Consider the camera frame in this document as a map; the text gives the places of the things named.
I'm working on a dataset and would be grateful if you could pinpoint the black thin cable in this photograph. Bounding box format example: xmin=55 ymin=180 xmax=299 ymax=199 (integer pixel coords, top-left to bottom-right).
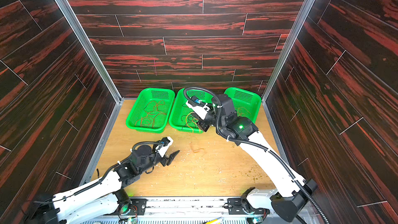
xmin=180 ymin=113 xmax=201 ymax=130

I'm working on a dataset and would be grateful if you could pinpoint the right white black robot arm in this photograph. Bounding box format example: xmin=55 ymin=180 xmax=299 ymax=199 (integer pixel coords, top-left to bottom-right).
xmin=183 ymin=87 xmax=330 ymax=224

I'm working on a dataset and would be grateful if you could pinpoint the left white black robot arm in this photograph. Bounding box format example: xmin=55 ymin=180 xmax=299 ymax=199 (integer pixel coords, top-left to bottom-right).
xmin=23 ymin=137 xmax=178 ymax=224

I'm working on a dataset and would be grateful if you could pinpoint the middle green plastic basket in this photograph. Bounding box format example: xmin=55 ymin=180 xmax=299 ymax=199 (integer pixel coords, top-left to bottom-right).
xmin=169 ymin=88 xmax=203 ymax=133

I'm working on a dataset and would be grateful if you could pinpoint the green plastic basket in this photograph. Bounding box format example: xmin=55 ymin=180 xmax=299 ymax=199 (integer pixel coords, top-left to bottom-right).
xmin=125 ymin=88 xmax=175 ymax=133
xmin=224 ymin=87 xmax=262 ymax=123
xmin=169 ymin=88 xmax=203 ymax=133

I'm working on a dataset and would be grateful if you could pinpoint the right green plastic basket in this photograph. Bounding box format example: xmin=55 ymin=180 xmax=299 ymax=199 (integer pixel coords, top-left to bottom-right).
xmin=224 ymin=87 xmax=262 ymax=123

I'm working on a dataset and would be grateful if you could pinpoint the left green plastic basket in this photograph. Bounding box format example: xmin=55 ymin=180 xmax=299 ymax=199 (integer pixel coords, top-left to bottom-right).
xmin=125 ymin=88 xmax=175 ymax=133

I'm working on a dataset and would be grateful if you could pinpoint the yellow pencil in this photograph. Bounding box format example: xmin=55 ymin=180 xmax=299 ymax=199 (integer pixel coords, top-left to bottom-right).
xmin=202 ymin=217 xmax=224 ymax=224

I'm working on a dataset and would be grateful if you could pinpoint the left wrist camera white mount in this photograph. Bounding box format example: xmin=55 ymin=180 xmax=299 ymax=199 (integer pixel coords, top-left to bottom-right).
xmin=157 ymin=136 xmax=173 ymax=157

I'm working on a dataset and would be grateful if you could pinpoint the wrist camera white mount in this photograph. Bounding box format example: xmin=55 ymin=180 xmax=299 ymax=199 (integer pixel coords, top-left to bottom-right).
xmin=186 ymin=96 xmax=210 ymax=120
xmin=157 ymin=136 xmax=173 ymax=157

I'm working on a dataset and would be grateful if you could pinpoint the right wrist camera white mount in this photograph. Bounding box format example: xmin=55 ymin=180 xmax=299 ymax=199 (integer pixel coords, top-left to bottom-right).
xmin=186 ymin=96 xmax=210 ymax=120

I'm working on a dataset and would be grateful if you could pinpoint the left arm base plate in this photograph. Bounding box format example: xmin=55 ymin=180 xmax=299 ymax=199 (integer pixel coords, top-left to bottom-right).
xmin=106 ymin=198 xmax=148 ymax=217

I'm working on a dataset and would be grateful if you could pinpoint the aluminium front rail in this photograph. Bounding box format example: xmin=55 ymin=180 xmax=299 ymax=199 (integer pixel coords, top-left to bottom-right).
xmin=80 ymin=196 xmax=318 ymax=224

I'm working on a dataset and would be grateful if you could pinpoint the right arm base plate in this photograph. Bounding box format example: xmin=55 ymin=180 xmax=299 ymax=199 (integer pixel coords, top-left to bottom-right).
xmin=223 ymin=198 xmax=270 ymax=216

